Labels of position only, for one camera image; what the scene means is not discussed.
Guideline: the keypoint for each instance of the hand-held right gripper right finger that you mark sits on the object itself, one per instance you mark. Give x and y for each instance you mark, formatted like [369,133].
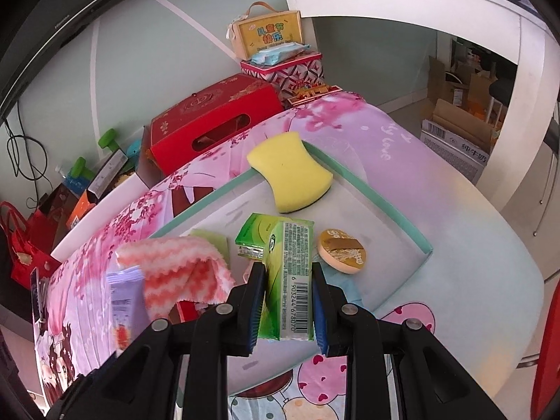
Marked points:
[321,315]

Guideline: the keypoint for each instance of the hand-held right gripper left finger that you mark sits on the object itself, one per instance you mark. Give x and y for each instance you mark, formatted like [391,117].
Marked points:
[258,306]

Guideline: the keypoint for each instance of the green tissue pack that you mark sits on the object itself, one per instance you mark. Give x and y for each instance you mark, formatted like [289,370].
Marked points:
[253,236]
[288,280]

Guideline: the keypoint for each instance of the gold round powder puff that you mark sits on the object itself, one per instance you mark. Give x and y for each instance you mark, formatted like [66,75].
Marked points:
[343,251]

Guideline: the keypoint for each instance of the red cloth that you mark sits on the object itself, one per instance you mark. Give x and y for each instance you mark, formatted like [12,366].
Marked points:
[188,310]

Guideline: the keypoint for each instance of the light green cloth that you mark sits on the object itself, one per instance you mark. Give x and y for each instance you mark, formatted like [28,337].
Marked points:
[214,240]

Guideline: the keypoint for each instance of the pink white wavy cloth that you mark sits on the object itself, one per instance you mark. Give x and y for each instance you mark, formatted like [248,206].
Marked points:
[175,271]

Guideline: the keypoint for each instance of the white tray with teal rim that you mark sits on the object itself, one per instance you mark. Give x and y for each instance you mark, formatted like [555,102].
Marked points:
[350,210]

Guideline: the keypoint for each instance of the purple cartoon tube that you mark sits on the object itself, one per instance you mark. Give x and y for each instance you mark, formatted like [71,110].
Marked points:
[124,297]

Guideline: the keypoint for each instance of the yellow sponge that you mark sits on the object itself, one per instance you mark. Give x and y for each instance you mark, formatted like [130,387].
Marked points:
[288,170]

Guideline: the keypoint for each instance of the teal plastic container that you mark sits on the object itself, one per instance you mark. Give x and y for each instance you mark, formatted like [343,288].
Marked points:
[133,148]

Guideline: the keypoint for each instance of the large red gift box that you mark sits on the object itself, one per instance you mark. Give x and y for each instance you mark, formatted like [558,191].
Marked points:
[210,109]

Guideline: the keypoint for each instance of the grey long box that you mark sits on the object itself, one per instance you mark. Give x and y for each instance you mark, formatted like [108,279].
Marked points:
[105,173]

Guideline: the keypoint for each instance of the white printed carton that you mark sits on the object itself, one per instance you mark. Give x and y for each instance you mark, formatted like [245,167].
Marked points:
[455,144]

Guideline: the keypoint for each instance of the gold red ornament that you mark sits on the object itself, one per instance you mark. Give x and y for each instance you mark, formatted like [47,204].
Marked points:
[313,92]

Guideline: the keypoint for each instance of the smartphone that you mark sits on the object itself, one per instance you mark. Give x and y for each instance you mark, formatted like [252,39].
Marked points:
[37,293]

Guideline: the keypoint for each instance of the dark red paper bag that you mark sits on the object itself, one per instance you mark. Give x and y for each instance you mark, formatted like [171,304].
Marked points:
[57,203]

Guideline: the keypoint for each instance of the blue liquid bottle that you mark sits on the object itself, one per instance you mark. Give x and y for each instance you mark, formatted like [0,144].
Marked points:
[68,181]

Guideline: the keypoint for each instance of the red white patterned box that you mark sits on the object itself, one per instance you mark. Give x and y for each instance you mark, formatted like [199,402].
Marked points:
[297,72]

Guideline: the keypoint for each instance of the red gift bag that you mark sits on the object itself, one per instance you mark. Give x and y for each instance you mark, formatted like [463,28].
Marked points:
[26,249]

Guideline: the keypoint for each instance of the blue wipes pack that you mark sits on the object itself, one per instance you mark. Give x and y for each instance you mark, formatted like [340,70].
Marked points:
[280,54]

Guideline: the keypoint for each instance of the brown cartons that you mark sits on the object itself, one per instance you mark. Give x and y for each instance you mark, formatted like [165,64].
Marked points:
[463,87]

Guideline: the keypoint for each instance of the white desk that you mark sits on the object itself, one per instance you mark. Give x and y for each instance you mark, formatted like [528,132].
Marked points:
[437,4]

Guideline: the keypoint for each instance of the black television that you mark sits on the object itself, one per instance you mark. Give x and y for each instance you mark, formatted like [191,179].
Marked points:
[43,8]

